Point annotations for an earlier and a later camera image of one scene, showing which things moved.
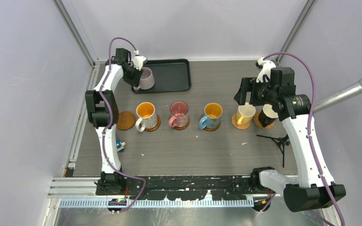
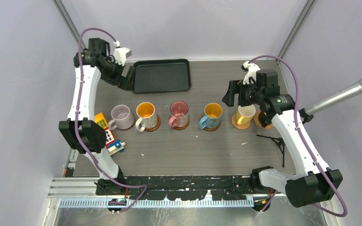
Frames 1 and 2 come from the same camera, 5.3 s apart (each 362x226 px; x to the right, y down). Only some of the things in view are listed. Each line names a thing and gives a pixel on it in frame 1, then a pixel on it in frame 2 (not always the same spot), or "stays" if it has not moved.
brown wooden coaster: x=155 y=128 stays
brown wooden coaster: x=181 y=128 stays
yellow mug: x=245 y=114 stays
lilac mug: x=147 y=81 to x=123 y=117
